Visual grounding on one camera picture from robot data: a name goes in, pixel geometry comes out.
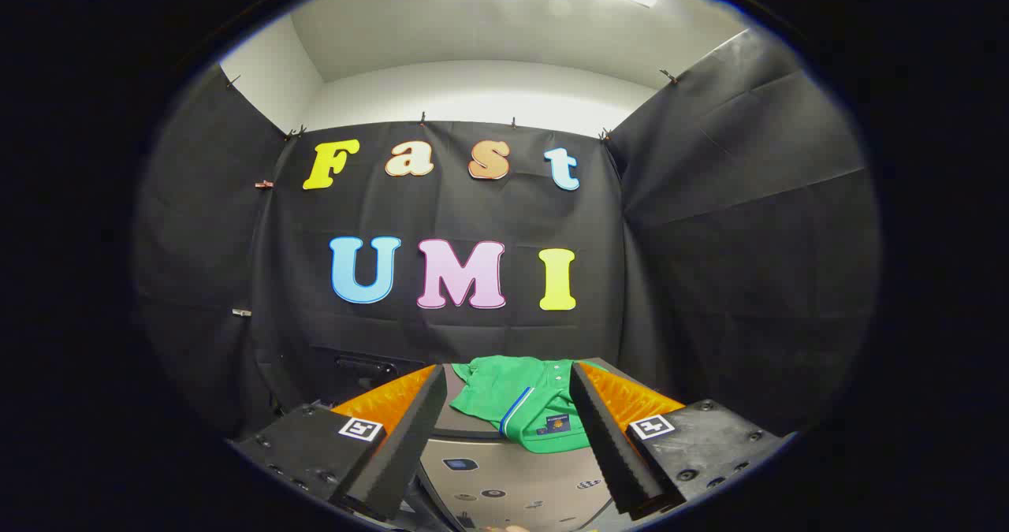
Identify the green polo shirt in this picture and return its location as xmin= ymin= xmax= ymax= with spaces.
xmin=449 ymin=355 xmax=609 ymax=455

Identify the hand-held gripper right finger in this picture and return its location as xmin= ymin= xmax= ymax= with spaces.
xmin=569 ymin=361 xmax=783 ymax=521

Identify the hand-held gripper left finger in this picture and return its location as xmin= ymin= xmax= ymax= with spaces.
xmin=234 ymin=363 xmax=449 ymax=523

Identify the black backdrop cloth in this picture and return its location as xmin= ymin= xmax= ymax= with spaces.
xmin=134 ymin=28 xmax=880 ymax=438

